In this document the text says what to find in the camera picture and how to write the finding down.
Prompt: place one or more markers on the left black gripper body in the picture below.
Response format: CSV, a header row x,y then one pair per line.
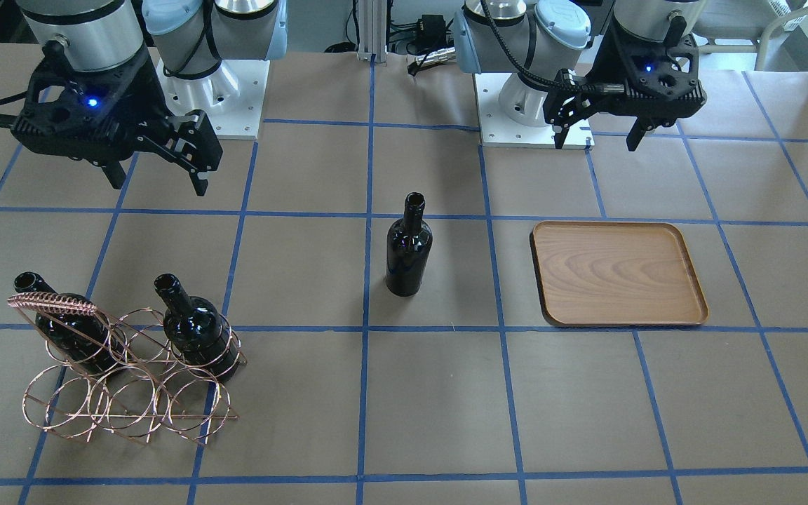
x,y
611,64

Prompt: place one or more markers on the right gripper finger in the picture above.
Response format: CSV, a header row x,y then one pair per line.
x,y
195,147
115,174

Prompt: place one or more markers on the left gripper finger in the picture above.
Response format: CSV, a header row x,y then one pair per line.
x,y
641,127
562,127

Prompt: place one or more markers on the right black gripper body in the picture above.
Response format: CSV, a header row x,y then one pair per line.
x,y
143,95

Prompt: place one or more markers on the dark wine bottle moved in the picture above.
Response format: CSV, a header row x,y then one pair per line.
x,y
408,244

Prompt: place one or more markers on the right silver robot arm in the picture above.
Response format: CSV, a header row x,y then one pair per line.
x,y
192,38

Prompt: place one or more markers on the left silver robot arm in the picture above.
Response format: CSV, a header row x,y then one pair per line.
x,y
542,70

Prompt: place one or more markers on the wooden tray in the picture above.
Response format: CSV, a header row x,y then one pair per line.
x,y
616,274

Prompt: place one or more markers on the dark wine bottle far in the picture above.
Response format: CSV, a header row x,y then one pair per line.
x,y
82,338

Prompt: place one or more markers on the dark wine bottle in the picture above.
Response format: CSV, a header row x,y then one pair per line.
x,y
196,329
82,338

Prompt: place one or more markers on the dark wine bottle middle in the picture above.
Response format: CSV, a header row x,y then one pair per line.
x,y
196,329

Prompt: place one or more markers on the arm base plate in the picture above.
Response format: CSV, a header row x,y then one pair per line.
x,y
232,97
511,113

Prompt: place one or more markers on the copper wire bottle basket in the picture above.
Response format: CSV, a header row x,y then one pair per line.
x,y
148,388

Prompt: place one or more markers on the aluminium frame post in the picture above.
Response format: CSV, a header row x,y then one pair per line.
x,y
372,26

